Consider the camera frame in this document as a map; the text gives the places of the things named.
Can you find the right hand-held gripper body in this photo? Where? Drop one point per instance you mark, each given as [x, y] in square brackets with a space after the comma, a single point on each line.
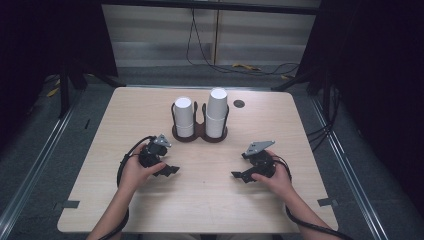
[261, 163]

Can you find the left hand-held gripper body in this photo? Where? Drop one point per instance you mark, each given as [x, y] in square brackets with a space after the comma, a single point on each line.
[150, 156]

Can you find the dark brown double cup holder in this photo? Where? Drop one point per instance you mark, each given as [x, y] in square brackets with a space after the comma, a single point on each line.
[199, 132]

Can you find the person's left hand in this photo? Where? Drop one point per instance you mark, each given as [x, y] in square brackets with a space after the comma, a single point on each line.
[133, 175]

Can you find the person's right hand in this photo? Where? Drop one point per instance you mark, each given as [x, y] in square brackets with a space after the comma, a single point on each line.
[281, 183]

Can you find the white paper cup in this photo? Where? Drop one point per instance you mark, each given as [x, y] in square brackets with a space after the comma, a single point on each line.
[214, 128]
[183, 111]
[184, 131]
[217, 101]

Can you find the dark round table grommet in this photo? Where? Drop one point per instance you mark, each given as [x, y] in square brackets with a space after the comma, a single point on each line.
[239, 103]

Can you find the grey tape strip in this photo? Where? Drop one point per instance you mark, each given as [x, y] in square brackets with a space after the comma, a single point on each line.
[70, 204]
[327, 202]

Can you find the yellow tape scrap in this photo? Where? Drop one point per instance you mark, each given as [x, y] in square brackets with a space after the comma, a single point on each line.
[246, 66]
[285, 77]
[52, 92]

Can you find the black metal stand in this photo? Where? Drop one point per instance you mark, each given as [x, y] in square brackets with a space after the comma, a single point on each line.
[64, 93]

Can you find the black curtain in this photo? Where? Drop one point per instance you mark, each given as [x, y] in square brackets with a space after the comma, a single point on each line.
[373, 66]
[43, 36]

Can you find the black overhead bar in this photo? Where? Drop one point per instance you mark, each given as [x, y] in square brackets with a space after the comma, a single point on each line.
[213, 6]

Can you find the metal floor rail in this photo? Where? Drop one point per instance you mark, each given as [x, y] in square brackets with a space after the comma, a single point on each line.
[36, 156]
[346, 166]

